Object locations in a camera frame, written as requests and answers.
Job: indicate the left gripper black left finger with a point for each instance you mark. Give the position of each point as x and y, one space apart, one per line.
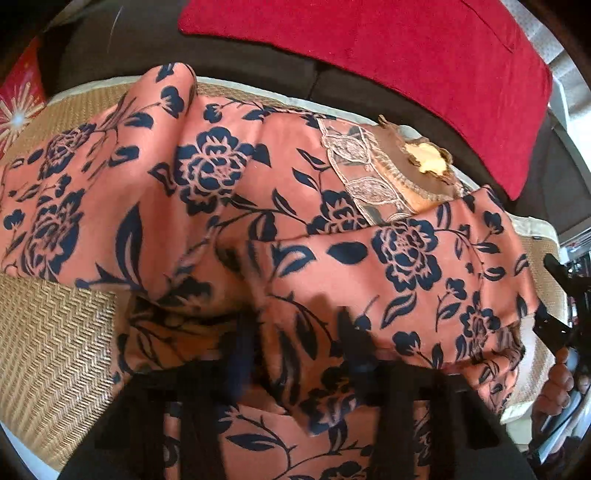
168 415

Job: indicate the orange navy floral garment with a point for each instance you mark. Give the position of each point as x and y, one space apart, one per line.
388 300

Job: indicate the person's right hand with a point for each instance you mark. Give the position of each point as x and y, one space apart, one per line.
555 394

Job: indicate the red folded cloth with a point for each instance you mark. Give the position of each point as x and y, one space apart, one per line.
468 62

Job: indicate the red firework gift bag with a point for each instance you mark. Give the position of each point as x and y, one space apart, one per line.
22 96

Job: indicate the dark brown leather headboard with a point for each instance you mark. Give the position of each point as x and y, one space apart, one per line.
122 38

